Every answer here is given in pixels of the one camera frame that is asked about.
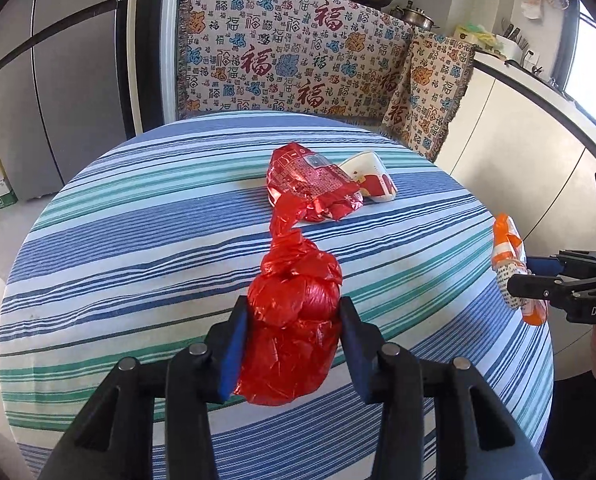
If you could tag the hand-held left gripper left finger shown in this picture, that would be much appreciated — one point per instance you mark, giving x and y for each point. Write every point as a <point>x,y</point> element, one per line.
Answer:
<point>232,355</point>

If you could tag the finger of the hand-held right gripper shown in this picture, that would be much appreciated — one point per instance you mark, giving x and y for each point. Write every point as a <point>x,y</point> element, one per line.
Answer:
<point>533,285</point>
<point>543,266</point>

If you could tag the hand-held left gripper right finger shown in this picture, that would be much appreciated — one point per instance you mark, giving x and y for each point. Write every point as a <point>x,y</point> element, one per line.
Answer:
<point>355,360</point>

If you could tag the orange white wrapper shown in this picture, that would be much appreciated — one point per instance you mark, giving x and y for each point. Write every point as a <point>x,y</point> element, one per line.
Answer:
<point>508,255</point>

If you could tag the red plastic bag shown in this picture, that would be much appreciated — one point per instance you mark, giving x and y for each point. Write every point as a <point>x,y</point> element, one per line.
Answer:
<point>293,320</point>

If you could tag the crushed white red paper cup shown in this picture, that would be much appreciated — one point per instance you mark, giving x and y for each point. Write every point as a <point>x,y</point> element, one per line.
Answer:
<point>373,175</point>

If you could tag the red foil wrapper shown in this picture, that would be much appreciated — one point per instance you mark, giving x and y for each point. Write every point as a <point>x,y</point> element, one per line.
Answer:
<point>308,175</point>

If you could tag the white kitchen cabinet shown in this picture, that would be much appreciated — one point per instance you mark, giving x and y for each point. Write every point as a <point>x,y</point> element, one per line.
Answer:
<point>528,135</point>

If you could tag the blue striped tablecloth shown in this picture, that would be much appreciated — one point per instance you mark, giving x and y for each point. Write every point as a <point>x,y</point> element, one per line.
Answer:
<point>152,240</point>

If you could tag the patterned sofa throw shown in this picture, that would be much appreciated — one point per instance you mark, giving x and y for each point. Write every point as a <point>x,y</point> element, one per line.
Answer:
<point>258,60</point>
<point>428,90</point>

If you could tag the white utensil holder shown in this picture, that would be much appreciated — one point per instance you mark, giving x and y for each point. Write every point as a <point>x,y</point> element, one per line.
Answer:
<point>513,47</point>

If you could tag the yellow green plastic bag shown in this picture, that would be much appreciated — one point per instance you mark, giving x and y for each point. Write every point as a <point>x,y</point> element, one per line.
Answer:
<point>478,35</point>

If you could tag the white hanging item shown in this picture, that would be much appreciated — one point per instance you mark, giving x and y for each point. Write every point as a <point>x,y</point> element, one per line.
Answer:
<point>535,7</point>

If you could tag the steel cooking pot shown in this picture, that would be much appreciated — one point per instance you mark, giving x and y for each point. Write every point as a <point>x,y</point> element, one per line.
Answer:
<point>418,16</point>

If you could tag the grey refrigerator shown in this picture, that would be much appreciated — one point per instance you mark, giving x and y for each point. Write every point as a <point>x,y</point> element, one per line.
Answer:
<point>67,85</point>

